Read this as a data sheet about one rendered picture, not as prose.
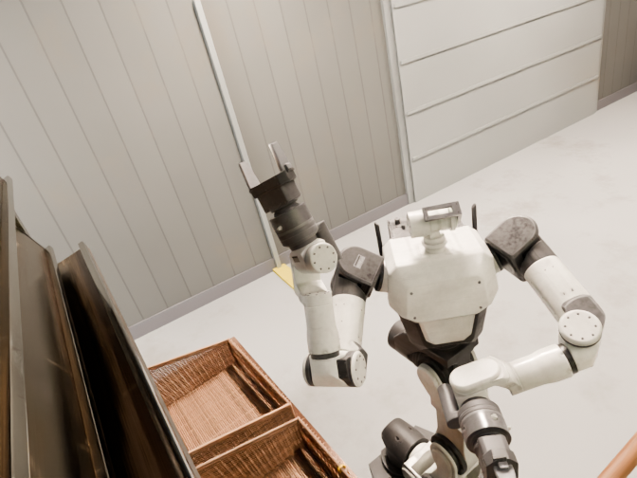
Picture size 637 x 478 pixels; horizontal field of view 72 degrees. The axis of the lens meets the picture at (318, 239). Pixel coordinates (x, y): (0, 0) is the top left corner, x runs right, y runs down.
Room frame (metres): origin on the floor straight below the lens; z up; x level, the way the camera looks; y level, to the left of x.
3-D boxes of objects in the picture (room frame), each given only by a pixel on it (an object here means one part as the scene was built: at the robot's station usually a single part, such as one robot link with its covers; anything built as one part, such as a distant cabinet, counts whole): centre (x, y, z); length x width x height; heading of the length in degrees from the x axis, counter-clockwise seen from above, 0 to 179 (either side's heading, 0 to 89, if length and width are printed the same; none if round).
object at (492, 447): (0.52, -0.23, 1.19); 0.12 x 0.10 x 0.13; 172
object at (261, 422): (1.29, 0.59, 0.72); 0.56 x 0.49 x 0.28; 30
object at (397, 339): (1.02, -0.25, 1.00); 0.28 x 0.13 x 0.18; 27
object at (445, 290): (1.00, -0.29, 1.26); 0.34 x 0.30 x 0.36; 82
